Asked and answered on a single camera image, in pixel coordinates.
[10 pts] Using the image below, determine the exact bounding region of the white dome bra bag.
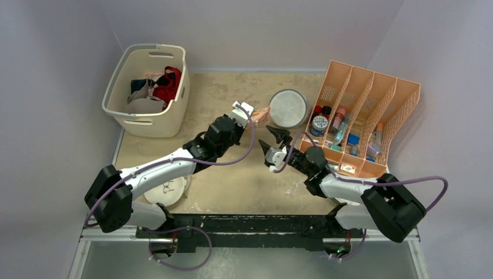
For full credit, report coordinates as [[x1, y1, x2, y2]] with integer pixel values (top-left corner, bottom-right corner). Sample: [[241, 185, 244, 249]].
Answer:
[[144, 175, 192, 207]]

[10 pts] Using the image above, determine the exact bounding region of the round white mesh laundry bag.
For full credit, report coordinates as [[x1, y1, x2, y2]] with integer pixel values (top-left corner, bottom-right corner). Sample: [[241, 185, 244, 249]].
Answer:
[[269, 89, 310, 129]]

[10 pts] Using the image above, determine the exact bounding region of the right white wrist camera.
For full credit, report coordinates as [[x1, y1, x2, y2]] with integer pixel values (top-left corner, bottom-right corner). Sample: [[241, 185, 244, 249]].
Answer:
[[265, 147, 287, 172]]

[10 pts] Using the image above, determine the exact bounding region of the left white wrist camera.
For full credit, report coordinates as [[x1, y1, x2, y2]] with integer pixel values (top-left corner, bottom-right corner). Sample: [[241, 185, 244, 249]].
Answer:
[[229, 101, 254, 128]]

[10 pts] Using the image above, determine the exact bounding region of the blue round tin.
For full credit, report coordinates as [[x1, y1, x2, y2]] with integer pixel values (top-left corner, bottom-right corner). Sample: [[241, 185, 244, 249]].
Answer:
[[309, 115, 329, 137]]

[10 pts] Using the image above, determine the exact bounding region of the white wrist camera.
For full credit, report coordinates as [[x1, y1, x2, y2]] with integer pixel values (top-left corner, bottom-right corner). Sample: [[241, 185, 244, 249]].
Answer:
[[265, 147, 287, 172], [229, 101, 254, 128]]

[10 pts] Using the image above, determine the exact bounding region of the floral bra laundry bag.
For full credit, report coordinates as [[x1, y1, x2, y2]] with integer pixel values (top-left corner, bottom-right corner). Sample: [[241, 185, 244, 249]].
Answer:
[[252, 106, 270, 125]]

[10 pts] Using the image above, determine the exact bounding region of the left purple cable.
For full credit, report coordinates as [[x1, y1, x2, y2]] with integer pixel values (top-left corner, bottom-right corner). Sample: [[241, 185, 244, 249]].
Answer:
[[84, 105, 256, 228]]

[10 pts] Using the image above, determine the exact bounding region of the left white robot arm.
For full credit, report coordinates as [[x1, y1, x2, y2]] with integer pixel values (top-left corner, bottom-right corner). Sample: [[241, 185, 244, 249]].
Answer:
[[84, 113, 255, 238]]

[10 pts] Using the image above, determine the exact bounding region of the red bra in basket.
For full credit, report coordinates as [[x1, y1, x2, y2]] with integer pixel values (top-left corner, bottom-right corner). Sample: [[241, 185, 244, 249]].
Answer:
[[148, 66, 182, 110]]

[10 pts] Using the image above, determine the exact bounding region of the grey bra in basket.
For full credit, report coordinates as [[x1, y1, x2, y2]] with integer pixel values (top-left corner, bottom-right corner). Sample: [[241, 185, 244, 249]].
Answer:
[[123, 79, 164, 115]]

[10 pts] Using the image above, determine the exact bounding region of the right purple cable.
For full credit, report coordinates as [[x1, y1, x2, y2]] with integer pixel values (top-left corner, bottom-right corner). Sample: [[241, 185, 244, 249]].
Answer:
[[275, 131, 449, 214]]

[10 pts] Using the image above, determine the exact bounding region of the cream laundry basket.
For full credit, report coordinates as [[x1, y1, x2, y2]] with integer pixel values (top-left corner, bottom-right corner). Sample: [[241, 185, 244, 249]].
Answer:
[[102, 44, 190, 138]]

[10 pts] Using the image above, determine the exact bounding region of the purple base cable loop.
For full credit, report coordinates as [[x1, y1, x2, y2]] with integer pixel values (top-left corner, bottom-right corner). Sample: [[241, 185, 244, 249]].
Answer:
[[148, 227, 213, 271]]

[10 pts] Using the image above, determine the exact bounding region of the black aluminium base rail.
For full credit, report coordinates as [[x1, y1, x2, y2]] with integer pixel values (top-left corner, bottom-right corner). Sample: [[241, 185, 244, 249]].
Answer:
[[78, 214, 420, 255]]

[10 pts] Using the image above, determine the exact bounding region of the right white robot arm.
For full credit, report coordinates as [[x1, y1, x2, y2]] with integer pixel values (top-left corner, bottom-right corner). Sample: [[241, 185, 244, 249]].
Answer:
[[259, 126, 427, 243]]

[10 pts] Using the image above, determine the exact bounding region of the peach desk organizer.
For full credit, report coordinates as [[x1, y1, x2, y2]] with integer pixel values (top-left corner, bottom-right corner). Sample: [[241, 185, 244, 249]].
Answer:
[[305, 60, 420, 178]]

